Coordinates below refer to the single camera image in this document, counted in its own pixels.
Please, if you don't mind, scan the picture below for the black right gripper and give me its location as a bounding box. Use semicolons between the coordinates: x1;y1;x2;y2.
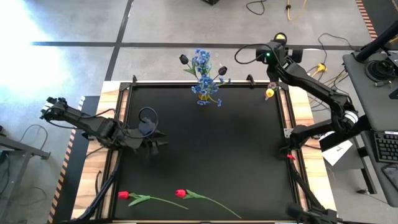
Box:
255;32;304;65

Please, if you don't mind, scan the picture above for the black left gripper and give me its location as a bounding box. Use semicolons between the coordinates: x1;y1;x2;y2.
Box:
133;130;169;156

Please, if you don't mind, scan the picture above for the red artificial tulip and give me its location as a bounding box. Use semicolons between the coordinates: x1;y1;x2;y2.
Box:
175;189;243;220
117;190;189;210

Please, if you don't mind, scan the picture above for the black artificial tulip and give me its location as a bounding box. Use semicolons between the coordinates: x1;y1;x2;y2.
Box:
211;65;228;82
179;54;200;79

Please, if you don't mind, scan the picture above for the blue artificial flower spray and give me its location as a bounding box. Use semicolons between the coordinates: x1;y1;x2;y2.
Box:
191;75;233;96
192;49;211;77

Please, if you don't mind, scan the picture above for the black diagonal strut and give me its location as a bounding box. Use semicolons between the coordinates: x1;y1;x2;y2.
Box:
287;158;338;224
71;155;123;222

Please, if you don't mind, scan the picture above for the orange black hazard tape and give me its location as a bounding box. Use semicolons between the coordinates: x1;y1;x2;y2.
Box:
355;0;379;40
46;95;86;224

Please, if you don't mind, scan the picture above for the black floor mat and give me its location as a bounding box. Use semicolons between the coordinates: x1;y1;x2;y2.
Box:
51;95;102;224

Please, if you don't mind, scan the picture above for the grey desk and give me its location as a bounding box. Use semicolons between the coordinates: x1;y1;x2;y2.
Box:
341;51;398;208

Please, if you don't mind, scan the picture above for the black keyboard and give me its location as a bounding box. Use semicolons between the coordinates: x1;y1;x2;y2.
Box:
371;130;398;164

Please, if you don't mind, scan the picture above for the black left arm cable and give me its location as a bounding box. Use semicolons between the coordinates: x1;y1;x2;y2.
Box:
137;106;159;139

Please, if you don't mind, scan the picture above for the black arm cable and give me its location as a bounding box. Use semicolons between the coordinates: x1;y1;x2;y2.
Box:
233;43;265;65
137;106;159;139

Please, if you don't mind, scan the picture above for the yellow floor cable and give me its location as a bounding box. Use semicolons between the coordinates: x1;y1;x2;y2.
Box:
285;0;308;22

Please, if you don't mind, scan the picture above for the black floor cable loop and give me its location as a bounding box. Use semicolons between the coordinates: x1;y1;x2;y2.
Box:
245;0;267;16

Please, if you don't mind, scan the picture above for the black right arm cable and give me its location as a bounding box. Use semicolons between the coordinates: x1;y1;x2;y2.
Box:
233;43;265;65

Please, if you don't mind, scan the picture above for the thin black floor cable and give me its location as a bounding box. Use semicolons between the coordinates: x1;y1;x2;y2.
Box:
19;124;49;144
317;32;357;52

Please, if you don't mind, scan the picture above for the black table frame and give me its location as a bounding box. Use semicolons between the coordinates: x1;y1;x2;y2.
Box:
110;79;307;223

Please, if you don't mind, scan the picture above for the coiled black cable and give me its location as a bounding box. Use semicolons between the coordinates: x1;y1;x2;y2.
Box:
364;58;389;83

